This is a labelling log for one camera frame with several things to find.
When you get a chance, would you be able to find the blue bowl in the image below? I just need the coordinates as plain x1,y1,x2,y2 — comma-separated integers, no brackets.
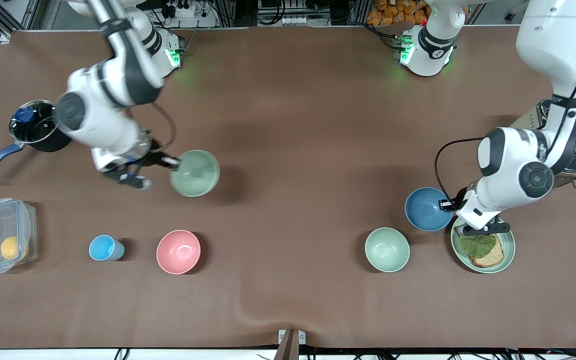
404,187,455,233

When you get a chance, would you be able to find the light green bowl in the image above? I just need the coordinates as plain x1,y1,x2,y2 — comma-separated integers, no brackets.
364,227,411,274
169,149,221,198

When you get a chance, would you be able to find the pink bowl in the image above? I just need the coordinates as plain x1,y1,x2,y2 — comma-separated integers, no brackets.
156,229,202,276

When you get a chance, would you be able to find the green lettuce leaf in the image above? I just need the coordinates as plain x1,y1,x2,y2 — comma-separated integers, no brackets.
459,233,498,260

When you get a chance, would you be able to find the light green plate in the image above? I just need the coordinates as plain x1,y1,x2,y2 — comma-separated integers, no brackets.
450,216,517,275

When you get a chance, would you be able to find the brown bread slice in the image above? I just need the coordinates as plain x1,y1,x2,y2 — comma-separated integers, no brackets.
467,234,505,269

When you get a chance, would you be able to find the glass lid blue knob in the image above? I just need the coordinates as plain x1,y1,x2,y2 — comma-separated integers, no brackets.
8,99,62,145

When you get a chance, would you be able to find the light blue cup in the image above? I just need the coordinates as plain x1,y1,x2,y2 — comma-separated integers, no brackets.
88,234,126,262

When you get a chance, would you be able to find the yellow lemon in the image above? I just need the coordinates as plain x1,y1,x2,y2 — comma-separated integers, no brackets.
0,235,30,261

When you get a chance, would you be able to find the bag of orange snacks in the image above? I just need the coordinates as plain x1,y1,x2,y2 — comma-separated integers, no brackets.
366,0,470,27

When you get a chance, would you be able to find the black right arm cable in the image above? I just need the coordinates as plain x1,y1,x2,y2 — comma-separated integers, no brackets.
149,102,178,152

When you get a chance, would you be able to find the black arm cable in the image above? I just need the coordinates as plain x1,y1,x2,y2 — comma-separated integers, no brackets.
149,102,178,152
434,0,576,202

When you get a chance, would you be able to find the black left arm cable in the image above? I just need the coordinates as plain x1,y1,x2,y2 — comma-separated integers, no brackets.
434,0,576,202

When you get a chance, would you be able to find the black saucepan blue handle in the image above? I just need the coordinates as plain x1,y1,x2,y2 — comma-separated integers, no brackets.
0,100,75,182

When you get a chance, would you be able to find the grey metal bracket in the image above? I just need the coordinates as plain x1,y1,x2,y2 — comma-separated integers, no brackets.
277,328,307,347

